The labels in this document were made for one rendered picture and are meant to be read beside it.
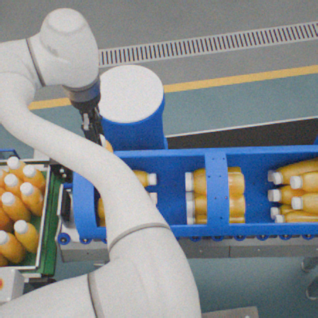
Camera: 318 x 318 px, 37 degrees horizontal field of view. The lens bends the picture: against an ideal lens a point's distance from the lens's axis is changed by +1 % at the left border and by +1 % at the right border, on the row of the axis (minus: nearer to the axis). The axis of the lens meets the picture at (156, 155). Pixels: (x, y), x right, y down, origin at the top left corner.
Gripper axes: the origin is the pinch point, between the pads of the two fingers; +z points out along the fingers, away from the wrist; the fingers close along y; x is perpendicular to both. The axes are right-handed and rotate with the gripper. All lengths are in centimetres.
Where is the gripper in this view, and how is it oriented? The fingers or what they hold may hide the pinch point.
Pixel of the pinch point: (96, 135)
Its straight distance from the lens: 128.7
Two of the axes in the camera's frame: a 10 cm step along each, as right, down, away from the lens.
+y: 0.0, -8.6, 5.1
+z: 0.4, 5.1, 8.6
